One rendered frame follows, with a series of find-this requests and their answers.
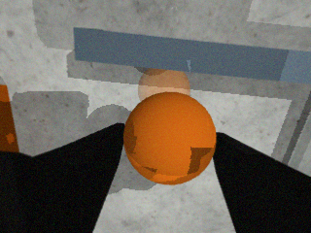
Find low clear corner walls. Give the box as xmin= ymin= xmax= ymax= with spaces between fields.
xmin=289 ymin=115 xmax=311 ymax=177

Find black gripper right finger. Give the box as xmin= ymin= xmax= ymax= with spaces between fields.
xmin=213 ymin=132 xmax=311 ymax=233

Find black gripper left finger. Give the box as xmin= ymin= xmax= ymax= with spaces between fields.
xmin=0 ymin=123 xmax=125 ymax=233

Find clear blue-grey low wall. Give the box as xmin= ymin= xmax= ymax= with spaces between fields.
xmin=73 ymin=27 xmax=311 ymax=84

